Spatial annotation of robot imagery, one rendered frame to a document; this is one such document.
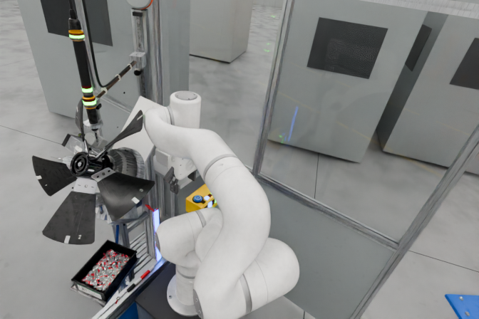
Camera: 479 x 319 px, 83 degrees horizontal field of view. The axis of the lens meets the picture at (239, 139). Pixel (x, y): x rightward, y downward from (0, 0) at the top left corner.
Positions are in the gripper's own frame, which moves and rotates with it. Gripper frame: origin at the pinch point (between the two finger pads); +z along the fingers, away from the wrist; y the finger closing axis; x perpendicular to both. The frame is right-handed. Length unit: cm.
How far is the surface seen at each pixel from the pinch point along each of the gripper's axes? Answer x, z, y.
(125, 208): 26.4, 26.5, -5.2
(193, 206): 12.9, 38.1, 22.3
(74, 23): 49, -41, 0
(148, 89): 86, 10, 60
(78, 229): 48, 47, -15
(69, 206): 56, 38, -13
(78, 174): 56, 24, -6
